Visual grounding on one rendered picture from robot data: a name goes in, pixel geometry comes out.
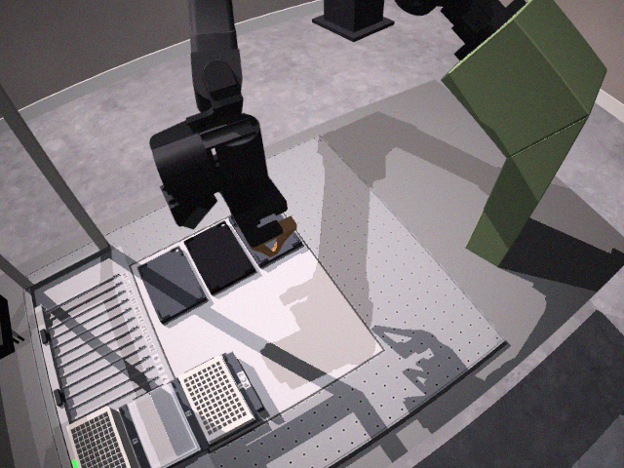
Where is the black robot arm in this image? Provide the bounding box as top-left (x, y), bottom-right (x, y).
top-left (149, 0), bottom-right (527, 229)

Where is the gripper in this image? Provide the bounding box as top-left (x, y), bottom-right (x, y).
top-left (221, 158), bottom-right (297, 257)

